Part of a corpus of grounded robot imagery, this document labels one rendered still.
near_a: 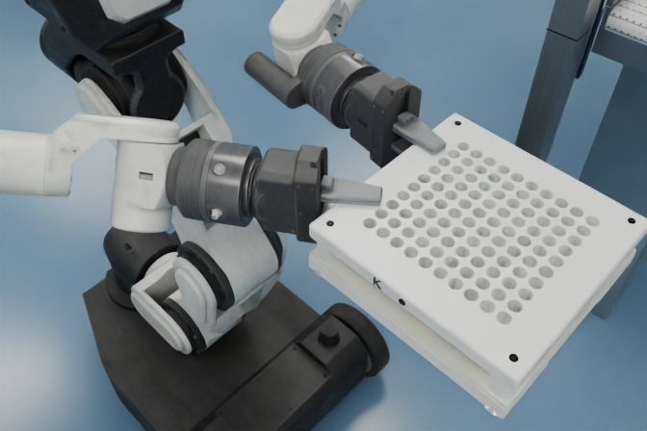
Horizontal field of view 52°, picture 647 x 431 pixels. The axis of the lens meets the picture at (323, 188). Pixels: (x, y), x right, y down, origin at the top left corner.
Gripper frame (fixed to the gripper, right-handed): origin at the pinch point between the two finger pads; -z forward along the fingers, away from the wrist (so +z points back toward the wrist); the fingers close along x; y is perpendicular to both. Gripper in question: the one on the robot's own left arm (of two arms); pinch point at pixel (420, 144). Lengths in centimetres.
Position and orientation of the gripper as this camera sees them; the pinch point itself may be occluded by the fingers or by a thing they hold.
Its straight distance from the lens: 76.6
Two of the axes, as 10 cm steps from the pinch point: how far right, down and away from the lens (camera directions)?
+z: -6.1, -5.6, 5.6
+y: -7.9, 4.4, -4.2
